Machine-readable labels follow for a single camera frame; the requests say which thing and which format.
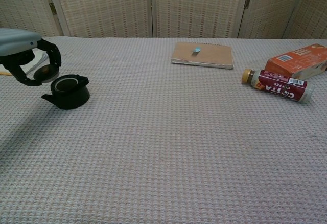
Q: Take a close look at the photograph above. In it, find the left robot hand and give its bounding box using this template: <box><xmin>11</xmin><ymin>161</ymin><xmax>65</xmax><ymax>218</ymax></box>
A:
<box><xmin>0</xmin><ymin>28</ymin><xmax>62</xmax><ymax>87</ymax></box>

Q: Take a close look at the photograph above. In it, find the Costa coffee bottle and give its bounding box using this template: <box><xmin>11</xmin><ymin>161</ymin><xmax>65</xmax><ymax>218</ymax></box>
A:
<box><xmin>241</xmin><ymin>68</ymin><xmax>316</xmax><ymax>104</ymax></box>

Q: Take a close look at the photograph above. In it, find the grey waffle tablecloth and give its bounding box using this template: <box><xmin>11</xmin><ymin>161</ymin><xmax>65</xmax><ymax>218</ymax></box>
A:
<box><xmin>0</xmin><ymin>36</ymin><xmax>327</xmax><ymax>224</ymax></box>

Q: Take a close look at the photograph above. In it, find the black teapot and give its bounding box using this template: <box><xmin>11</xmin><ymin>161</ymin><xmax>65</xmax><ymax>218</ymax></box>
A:
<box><xmin>41</xmin><ymin>73</ymin><xmax>90</xmax><ymax>110</ymax></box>

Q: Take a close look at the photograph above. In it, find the black teapot lid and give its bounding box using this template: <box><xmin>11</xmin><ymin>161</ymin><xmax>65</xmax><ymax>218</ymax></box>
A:
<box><xmin>33</xmin><ymin>64</ymin><xmax>60</xmax><ymax>83</ymax></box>

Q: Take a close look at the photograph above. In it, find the brown cardboard notebook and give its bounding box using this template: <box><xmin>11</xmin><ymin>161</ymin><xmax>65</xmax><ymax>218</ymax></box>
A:
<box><xmin>171</xmin><ymin>42</ymin><xmax>235</xmax><ymax>70</ymax></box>

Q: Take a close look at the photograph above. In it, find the woven folding screen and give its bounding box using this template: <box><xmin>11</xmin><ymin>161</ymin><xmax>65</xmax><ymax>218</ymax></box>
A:
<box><xmin>0</xmin><ymin>0</ymin><xmax>327</xmax><ymax>40</ymax></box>

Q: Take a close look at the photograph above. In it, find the white paper booklet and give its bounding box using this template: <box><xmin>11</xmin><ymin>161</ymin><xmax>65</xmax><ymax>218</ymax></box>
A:
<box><xmin>0</xmin><ymin>49</ymin><xmax>50</xmax><ymax>77</ymax></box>

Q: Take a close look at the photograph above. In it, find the orange cardboard box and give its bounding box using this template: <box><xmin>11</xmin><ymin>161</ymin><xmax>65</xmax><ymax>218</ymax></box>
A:
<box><xmin>264</xmin><ymin>43</ymin><xmax>327</xmax><ymax>80</ymax></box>

